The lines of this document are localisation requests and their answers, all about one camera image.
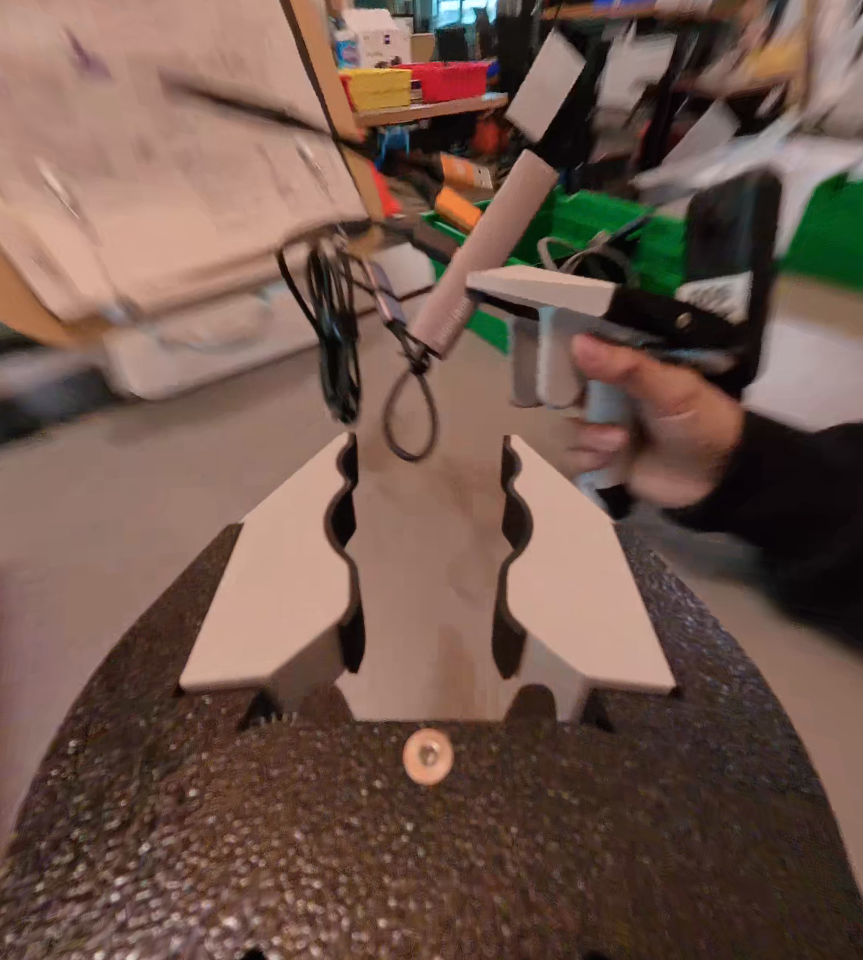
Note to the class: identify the grey USB hub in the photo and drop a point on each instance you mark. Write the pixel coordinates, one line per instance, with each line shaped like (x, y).
(484, 247)

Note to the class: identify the yellow plastic bin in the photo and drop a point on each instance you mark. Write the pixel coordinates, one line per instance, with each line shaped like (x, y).
(379, 90)

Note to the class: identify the white cardboard box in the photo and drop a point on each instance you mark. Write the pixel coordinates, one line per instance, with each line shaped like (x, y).
(379, 37)

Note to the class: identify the white instruction sheet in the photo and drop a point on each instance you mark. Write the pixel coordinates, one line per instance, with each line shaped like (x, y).
(281, 67)

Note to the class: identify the green plastic bin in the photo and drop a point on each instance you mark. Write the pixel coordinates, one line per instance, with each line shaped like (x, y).
(844, 232)
(596, 225)

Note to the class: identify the laminated hand exercise sheet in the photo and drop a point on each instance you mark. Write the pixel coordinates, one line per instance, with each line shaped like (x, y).
(101, 187)

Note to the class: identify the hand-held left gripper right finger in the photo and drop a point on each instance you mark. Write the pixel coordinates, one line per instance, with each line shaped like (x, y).
(581, 600)

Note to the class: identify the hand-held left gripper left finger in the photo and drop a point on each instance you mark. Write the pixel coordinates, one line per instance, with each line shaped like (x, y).
(281, 600)

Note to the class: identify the person's right hand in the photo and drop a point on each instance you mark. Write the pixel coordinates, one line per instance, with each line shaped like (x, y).
(679, 435)

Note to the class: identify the white wipes canister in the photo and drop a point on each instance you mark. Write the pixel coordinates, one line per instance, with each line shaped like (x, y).
(345, 45)

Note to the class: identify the person's right forearm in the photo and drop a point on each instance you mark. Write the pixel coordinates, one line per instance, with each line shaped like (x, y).
(829, 510)

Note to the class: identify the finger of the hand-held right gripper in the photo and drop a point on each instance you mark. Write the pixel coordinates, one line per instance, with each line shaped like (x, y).
(551, 289)

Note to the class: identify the red plastic bin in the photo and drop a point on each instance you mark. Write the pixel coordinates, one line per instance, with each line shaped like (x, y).
(446, 81)

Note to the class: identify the grey panel stand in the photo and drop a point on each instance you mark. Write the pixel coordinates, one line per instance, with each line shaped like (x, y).
(544, 90)

